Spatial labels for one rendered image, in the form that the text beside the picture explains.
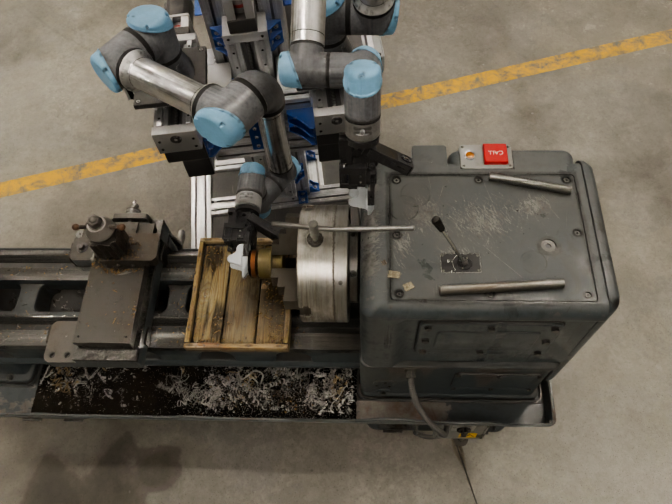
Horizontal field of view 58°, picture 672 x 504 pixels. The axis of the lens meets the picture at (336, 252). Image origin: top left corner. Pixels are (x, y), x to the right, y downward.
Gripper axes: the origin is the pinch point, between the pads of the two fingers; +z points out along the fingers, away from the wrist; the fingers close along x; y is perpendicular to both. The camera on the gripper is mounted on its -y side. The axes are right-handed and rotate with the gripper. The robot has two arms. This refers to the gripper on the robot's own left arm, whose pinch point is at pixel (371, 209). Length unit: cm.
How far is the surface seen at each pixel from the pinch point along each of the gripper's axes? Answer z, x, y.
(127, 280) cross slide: 34, -10, 71
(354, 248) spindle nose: 13.9, -2.0, 4.3
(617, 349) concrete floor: 119, -58, -106
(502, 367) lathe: 51, 6, -37
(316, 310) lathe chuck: 25.0, 9.0, 13.8
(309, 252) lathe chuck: 10.8, 3.0, 15.1
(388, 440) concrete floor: 133, -20, -8
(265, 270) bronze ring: 22.2, -2.6, 27.9
